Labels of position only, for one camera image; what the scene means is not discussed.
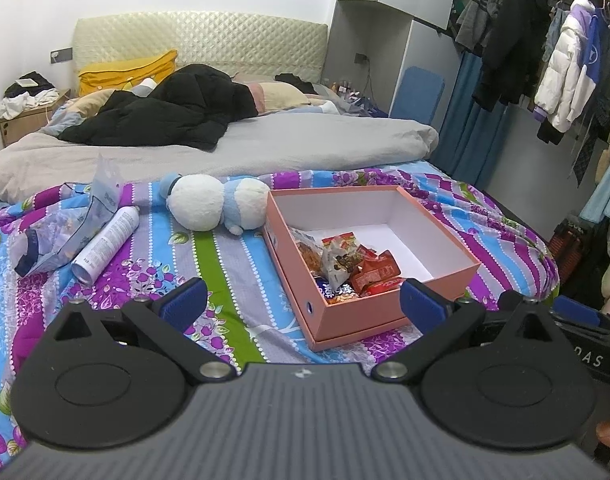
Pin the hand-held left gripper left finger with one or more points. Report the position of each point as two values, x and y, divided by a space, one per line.
185 305

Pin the black puffer jacket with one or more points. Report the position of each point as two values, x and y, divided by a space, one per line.
175 105

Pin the white blue plush toy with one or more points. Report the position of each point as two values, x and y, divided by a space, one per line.
200 202

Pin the purple floral bedsheet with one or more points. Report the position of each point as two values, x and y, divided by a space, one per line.
220 270

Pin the clear printed plastic bag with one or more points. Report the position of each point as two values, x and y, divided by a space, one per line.
60 240

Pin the small black cloth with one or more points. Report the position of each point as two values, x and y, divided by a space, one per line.
295 82

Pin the grey duvet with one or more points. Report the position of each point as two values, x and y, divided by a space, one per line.
285 150

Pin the blue padded panel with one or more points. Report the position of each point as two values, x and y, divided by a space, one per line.
417 92

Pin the yellow pillow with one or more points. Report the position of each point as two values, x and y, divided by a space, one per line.
125 75

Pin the black hanging coat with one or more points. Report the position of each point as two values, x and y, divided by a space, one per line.
515 45

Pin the light blue hanging garment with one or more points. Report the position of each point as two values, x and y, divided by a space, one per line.
605 185

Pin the row of small bottles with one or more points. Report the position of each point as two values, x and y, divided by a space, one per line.
340 89

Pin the grey wall switch panel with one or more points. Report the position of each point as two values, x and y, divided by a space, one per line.
61 55

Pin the black wall outlet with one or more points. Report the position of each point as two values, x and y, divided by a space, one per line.
361 58

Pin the silver clear snack packet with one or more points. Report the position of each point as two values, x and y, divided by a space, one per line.
342 260

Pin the large red snack packet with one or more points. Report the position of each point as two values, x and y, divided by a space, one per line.
377 280

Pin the cream quilted headboard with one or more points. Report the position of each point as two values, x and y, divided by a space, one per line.
210 40

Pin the wooden bedside table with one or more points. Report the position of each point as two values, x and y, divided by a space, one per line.
25 127

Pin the orange blue snack packet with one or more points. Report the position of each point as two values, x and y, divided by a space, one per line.
335 294

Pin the blue curtain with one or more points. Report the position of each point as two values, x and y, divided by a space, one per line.
470 130

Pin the white spray can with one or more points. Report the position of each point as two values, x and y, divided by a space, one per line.
105 245

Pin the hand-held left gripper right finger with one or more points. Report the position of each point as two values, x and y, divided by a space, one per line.
421 307

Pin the pink cardboard box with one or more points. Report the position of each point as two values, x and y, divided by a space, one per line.
355 322

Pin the grey striped hanging hoodie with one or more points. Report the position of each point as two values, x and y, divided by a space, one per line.
480 15

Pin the dark brown ribbed object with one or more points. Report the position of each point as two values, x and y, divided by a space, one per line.
570 247

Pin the white purple hanging jacket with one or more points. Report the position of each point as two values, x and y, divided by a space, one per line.
565 70

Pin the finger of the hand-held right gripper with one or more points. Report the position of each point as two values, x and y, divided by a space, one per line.
580 310

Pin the pile of clothes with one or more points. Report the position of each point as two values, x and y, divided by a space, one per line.
27 92

